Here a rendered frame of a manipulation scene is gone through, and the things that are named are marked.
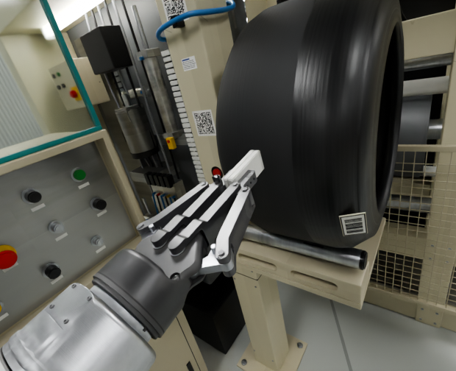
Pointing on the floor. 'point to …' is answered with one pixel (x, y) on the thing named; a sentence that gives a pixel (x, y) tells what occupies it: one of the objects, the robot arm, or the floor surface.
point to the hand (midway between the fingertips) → (245, 173)
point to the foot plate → (296, 352)
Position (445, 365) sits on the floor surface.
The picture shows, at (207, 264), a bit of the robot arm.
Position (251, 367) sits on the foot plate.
